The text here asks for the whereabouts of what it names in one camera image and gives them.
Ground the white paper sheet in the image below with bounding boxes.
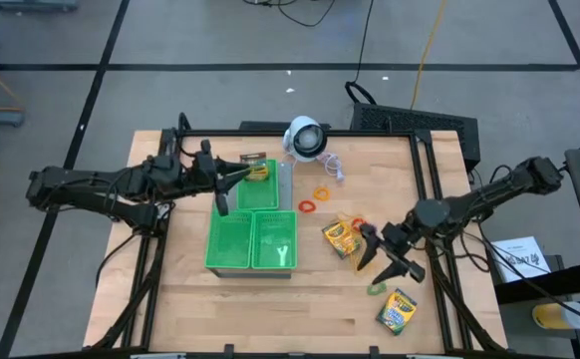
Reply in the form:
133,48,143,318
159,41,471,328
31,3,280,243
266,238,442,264
491,235,553,284

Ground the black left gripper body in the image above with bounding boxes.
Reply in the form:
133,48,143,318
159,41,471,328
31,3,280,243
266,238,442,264
191,140,230,217

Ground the black perforated computer case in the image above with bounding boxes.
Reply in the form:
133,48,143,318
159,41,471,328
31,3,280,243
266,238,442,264
349,102,481,174

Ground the black floor cable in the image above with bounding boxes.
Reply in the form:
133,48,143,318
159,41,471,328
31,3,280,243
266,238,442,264
344,0,376,106

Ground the black arm base cable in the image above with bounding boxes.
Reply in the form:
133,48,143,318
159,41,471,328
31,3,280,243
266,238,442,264
94,231,140,289

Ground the green plastic slotted basket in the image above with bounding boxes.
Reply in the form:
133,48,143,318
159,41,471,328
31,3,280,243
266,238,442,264
235,158,280,211
250,209,299,270
203,209,254,270

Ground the white lamp cable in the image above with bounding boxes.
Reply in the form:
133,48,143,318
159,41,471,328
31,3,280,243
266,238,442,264
314,152,346,183

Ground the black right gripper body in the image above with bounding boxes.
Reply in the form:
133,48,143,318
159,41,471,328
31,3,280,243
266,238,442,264
362,221,427,279

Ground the yellow cable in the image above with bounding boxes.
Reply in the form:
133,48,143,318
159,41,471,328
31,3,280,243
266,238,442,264
409,0,448,110

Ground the yellow and white cup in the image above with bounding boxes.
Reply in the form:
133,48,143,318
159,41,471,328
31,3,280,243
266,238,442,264
531,301,580,331

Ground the black aluminium rig frame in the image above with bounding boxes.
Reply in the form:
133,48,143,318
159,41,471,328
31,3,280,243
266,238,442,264
83,112,509,359

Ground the black cable loop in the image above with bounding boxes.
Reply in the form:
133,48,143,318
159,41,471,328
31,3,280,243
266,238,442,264
242,0,336,29

